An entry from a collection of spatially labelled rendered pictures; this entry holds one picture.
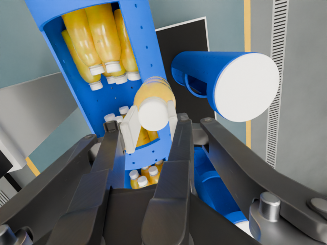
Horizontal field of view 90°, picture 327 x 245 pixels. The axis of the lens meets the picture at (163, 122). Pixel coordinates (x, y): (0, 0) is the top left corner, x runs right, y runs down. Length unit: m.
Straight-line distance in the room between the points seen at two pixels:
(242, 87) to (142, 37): 0.45
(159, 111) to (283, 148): 2.66
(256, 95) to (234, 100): 0.09
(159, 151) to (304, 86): 2.23
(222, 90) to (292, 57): 1.67
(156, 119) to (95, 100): 0.46
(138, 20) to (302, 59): 2.13
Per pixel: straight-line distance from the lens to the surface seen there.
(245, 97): 0.75
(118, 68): 0.48
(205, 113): 1.72
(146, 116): 0.20
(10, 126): 0.95
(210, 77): 0.73
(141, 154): 0.48
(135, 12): 0.44
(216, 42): 1.80
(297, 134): 2.82
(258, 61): 0.75
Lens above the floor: 1.63
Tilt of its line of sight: 65 degrees down
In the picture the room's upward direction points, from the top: 159 degrees clockwise
